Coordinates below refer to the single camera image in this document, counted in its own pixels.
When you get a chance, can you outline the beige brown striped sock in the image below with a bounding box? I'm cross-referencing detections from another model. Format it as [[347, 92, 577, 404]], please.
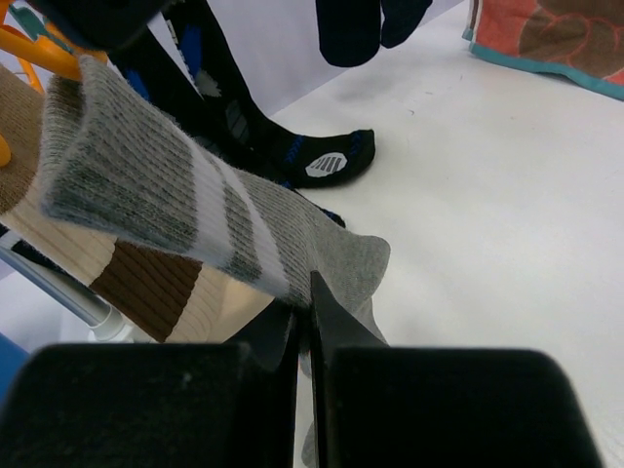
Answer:
[[1, 68, 273, 343]]

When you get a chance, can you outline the white drying rack stand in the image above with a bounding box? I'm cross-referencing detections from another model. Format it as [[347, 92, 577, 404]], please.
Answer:
[[1, 230, 139, 343]]

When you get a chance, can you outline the black blue sport sock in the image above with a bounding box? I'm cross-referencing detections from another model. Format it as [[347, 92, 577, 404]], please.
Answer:
[[110, 1, 374, 191], [160, 0, 377, 190]]

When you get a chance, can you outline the blue plastic bin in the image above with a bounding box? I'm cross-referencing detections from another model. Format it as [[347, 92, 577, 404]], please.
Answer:
[[0, 334, 29, 404]]

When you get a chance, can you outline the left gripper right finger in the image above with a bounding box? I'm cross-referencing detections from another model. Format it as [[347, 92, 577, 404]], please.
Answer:
[[310, 271, 389, 366]]

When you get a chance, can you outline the white oval clip hanger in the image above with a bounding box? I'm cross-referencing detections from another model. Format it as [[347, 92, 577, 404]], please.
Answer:
[[0, 0, 108, 170]]

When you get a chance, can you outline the grey striped sock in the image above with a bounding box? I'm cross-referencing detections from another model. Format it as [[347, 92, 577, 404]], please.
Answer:
[[40, 57, 390, 467]]

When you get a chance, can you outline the orange bear towel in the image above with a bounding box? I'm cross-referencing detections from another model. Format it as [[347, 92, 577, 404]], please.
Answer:
[[463, 0, 623, 100]]

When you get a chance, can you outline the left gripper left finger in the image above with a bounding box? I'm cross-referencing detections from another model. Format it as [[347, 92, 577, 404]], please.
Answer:
[[236, 301, 298, 371]]

